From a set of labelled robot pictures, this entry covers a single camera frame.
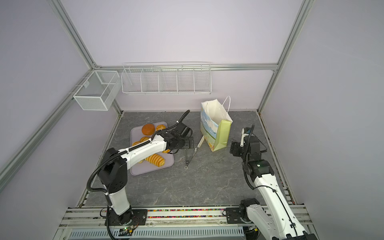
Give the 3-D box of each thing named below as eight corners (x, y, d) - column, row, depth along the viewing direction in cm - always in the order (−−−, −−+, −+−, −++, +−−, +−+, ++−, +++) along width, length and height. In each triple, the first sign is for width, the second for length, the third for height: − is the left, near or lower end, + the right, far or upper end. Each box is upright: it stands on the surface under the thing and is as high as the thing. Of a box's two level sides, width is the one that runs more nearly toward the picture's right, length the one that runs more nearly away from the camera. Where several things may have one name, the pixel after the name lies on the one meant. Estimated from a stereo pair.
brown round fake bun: (141, 136, 108) (140, 132, 105) (144, 126, 114) (143, 123, 111) (153, 136, 108) (152, 132, 105) (155, 126, 114) (154, 123, 111)
